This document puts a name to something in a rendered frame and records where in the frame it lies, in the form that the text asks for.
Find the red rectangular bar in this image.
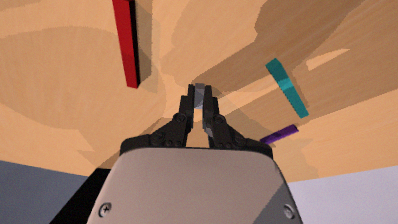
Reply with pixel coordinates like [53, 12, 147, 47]
[112, 0, 141, 89]

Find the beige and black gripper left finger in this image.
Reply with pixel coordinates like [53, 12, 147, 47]
[119, 84, 195, 156]

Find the turquoise rod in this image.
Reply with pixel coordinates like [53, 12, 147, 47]
[265, 58, 309, 118]

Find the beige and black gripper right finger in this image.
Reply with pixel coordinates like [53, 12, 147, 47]
[202, 85, 273, 158]

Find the purple rod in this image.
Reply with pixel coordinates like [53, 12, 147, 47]
[259, 124, 299, 144]

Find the grey rod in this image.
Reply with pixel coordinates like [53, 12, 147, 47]
[194, 83, 205, 109]

